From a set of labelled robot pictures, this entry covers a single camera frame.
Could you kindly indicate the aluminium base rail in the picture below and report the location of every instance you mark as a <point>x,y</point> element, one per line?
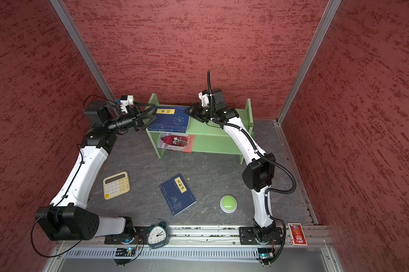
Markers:
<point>198,243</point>

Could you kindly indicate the left aluminium corner post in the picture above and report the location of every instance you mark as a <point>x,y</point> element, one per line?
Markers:
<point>67,21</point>

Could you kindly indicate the circuit board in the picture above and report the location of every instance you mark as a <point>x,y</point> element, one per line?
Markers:
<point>266,255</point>
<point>123,256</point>

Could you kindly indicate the right aluminium corner post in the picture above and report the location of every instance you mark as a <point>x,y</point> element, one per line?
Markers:
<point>322,28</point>

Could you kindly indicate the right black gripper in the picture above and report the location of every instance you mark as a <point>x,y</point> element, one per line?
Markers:
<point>196,112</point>

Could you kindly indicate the aluminium corner post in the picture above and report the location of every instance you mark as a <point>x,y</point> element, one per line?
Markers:
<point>67,21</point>
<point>322,28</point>

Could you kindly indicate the red card pack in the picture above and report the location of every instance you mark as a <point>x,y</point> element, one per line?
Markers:
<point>297,234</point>

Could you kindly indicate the teal alarm clock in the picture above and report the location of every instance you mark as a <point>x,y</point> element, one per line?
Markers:
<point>157,235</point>

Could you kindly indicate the blue book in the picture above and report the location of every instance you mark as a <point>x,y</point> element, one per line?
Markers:
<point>177,194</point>
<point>171,119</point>

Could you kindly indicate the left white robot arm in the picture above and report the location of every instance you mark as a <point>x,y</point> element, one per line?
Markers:
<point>67,217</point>

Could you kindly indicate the left circuit board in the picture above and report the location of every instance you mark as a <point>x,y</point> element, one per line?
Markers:
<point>123,256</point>

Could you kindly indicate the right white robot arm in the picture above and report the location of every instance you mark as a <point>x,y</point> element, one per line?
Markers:
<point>259,170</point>

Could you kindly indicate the green wooden shelf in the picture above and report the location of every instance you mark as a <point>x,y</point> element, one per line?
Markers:
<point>217,141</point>

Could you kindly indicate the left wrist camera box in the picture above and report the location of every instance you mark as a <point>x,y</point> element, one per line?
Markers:
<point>100,112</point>

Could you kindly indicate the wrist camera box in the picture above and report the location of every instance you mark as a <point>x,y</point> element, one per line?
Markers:
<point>100,112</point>
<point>216,99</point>

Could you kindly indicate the green push button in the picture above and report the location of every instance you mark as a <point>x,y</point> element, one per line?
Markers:
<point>228,204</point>

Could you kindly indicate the cream calculator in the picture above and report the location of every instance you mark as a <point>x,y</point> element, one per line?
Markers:
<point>116,185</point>

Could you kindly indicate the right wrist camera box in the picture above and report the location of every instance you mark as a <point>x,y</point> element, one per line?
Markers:
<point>216,99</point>

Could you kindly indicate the pink illustrated book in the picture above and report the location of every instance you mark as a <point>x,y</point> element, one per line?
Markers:
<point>176,142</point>

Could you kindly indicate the right circuit board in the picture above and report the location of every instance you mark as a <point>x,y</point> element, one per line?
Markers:
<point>266,255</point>

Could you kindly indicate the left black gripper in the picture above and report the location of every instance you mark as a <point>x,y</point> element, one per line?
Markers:
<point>136,104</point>

